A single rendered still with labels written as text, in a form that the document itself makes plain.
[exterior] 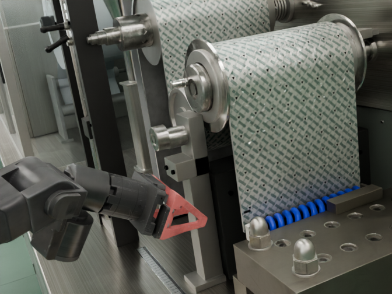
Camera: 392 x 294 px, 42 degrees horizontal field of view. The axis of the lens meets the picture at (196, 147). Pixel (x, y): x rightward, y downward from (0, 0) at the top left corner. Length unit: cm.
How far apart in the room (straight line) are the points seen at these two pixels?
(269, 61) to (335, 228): 27
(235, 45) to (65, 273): 57
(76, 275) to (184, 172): 35
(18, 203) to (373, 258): 45
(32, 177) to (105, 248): 53
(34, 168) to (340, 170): 51
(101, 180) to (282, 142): 30
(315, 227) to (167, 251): 37
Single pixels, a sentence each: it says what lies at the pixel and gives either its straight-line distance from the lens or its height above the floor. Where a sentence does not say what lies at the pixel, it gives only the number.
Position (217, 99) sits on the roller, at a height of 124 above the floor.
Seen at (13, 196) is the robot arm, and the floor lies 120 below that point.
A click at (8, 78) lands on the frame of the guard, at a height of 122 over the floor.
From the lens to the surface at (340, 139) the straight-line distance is 89.
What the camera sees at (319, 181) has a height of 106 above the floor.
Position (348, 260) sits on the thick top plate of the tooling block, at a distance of 72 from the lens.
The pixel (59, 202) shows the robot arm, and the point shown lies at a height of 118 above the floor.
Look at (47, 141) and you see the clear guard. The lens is 175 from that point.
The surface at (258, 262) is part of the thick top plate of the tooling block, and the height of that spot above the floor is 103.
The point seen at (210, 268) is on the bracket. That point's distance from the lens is 92.
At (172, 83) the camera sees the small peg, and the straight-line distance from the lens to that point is 80.
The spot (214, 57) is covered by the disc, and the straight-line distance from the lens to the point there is 75.
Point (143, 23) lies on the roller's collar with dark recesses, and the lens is 100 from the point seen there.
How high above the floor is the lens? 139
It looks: 17 degrees down
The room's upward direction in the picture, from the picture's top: 9 degrees counter-clockwise
